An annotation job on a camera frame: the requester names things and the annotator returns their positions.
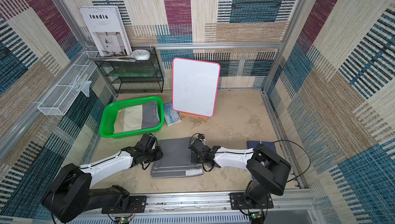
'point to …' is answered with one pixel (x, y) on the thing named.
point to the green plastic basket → (107, 123)
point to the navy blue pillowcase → (251, 144)
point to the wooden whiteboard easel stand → (183, 115)
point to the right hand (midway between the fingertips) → (193, 155)
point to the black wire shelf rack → (144, 76)
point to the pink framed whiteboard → (195, 85)
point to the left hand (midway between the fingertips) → (163, 153)
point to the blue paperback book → (172, 116)
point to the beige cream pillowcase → (128, 119)
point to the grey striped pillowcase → (176, 160)
